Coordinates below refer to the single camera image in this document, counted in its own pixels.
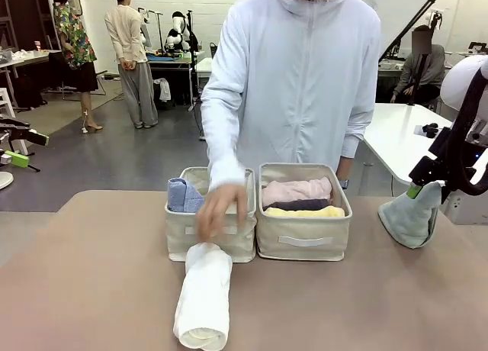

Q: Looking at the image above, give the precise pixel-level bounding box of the beige fabric storage basket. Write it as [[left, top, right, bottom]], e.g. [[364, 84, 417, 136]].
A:
[[165, 166, 257, 263], [257, 162, 354, 261]]

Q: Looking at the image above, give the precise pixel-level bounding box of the dark grey towel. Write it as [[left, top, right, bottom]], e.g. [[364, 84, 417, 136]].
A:
[[271, 198, 331, 211]]

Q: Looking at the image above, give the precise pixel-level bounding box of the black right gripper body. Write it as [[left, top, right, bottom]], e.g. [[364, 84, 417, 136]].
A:
[[409, 127, 464, 188]]

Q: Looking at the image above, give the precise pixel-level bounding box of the pale green towel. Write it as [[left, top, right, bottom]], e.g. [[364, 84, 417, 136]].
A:
[[377, 181, 445, 250]]

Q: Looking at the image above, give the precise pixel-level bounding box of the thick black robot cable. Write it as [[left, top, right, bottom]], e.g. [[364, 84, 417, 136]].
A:
[[438, 60, 488, 196]]

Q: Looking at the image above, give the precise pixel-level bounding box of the large white table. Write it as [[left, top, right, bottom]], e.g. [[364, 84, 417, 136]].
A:
[[364, 102, 454, 195]]

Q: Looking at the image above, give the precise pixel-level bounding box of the blue towel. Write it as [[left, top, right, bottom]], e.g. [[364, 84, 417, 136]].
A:
[[166, 177, 207, 214]]

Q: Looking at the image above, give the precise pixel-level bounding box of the background white desk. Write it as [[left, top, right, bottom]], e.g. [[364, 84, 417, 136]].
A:
[[146, 56, 196, 108]]

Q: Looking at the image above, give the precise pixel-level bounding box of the person's right hand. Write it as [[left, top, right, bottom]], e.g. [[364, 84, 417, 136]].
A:
[[196, 182, 249, 241]]

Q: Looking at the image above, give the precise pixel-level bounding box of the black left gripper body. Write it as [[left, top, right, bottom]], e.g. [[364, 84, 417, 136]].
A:
[[0, 114, 31, 142]]

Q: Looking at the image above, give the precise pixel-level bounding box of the person in white hooded jacket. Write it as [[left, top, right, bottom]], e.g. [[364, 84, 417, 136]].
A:
[[200, 0, 382, 199]]

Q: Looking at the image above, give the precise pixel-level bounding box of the seated person in grey sweater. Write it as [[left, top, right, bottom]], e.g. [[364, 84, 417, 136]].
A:
[[390, 24, 447, 104]]

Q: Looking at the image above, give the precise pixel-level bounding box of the person's left forearm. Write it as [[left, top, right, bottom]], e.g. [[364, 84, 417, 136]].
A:
[[337, 129, 373, 182]]

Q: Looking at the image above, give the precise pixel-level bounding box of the white hanging cloth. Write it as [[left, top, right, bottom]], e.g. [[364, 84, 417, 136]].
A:
[[154, 78, 172, 102]]

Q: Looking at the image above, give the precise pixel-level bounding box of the pink towel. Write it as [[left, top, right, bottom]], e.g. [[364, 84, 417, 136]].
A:
[[262, 176, 333, 207]]

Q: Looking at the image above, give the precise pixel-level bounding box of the person's right forearm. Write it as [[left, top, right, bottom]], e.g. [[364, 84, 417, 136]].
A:
[[207, 110, 247, 192]]

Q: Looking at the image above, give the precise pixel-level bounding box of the yellow towel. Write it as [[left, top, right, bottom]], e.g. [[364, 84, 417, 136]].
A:
[[265, 205, 346, 218]]

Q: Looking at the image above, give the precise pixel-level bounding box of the background table with clutter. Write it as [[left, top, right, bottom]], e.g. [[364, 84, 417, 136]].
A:
[[0, 49, 62, 108]]

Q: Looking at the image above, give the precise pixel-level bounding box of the black camera stand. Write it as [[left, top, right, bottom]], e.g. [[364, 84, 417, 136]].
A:
[[380, 0, 445, 60]]

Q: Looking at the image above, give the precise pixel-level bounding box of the white rolled towel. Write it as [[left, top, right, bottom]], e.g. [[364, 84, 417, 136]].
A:
[[173, 242, 233, 350]]

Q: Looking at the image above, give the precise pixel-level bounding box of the woman in floral dress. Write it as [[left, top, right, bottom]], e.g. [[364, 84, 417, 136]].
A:
[[53, 0, 104, 134]]

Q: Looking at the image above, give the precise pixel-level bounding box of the man in beige sweater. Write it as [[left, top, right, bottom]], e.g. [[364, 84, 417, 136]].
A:
[[104, 0, 159, 130]]

